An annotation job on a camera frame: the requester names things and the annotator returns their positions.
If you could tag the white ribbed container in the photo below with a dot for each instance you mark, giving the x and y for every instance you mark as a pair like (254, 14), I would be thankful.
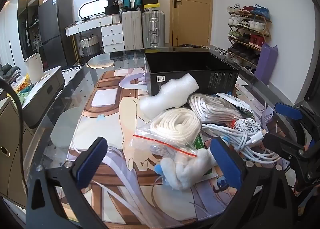
(116, 19)

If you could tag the white foam wrap roll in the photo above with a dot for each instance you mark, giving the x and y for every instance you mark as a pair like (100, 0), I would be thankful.
(170, 94)

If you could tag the white suitcase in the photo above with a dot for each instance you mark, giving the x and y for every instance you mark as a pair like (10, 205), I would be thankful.
(131, 30)

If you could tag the black paper bag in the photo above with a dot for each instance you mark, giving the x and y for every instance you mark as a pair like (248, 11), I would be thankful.
(113, 1)

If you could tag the grey fabric pile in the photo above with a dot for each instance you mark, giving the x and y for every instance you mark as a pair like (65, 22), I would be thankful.
(8, 71)

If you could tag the dark glass cabinet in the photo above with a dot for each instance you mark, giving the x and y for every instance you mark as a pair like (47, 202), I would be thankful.
(27, 19)

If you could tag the purple bag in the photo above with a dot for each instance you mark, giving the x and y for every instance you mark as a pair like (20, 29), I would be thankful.
(266, 64)

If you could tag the printed desk mat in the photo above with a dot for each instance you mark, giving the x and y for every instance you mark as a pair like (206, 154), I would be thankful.
(110, 124)

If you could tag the yellow green bags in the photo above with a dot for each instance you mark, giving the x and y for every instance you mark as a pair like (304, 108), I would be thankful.
(23, 89)

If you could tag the woven basket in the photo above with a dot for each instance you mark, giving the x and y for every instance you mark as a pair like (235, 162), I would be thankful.
(90, 46)

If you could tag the oval mirror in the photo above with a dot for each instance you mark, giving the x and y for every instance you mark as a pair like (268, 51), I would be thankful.
(92, 8)

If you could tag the pile of loose shoes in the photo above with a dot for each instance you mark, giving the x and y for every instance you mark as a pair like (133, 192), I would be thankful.
(222, 51)

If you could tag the white vanity dresser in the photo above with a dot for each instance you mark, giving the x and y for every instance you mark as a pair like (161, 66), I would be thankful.
(112, 37)

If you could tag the black case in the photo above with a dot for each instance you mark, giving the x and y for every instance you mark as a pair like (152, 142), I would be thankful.
(112, 10)

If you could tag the white tall appliance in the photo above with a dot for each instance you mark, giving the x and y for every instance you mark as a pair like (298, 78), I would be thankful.
(35, 67)

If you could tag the wooden door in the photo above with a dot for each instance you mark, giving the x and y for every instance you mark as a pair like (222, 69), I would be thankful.
(192, 14)

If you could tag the clear zip bag red stripe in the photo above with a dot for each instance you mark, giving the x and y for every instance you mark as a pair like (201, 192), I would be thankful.
(150, 144)

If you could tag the dark refrigerator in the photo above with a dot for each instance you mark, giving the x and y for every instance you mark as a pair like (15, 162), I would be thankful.
(55, 31)

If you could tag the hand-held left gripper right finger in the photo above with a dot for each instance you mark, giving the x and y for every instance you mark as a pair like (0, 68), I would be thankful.
(226, 166)

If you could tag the beige cabinet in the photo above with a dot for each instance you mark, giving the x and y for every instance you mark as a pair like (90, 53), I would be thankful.
(12, 144)

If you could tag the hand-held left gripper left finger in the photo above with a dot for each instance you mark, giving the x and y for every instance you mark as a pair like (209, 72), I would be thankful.
(91, 162)

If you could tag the black cardboard box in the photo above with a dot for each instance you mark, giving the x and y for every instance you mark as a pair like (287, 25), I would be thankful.
(220, 81)

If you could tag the silver suitcase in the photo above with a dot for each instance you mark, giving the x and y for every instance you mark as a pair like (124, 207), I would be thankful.
(153, 29)

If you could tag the small white sachet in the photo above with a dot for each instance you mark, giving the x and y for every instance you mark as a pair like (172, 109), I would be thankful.
(247, 126)

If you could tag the yellow and black shoe box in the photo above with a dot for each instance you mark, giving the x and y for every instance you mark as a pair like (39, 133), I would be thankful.
(151, 7)

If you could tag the grey low cabinet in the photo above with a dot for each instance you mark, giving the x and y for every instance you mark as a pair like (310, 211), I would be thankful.
(47, 91)

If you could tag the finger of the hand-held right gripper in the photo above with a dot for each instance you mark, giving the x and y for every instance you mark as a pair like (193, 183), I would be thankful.
(282, 145)
(287, 110)

